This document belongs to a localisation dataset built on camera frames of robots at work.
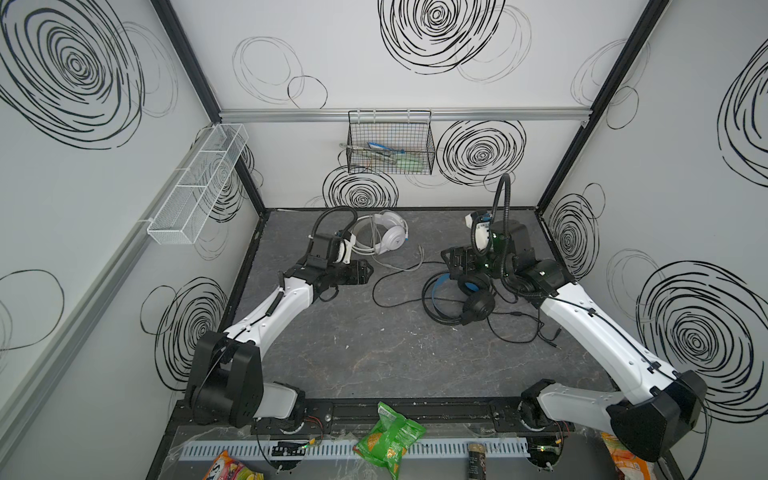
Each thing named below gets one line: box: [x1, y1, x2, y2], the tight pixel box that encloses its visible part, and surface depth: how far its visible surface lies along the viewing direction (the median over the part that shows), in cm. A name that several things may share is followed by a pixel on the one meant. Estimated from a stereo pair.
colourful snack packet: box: [202, 450, 265, 480], surface depth 65 cm
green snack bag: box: [353, 401, 427, 480], surface depth 68 cm
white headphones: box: [352, 210, 409, 255], surface depth 107 cm
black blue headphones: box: [421, 272, 495, 326], surface depth 95 cm
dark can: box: [468, 443, 487, 480], surface depth 67 cm
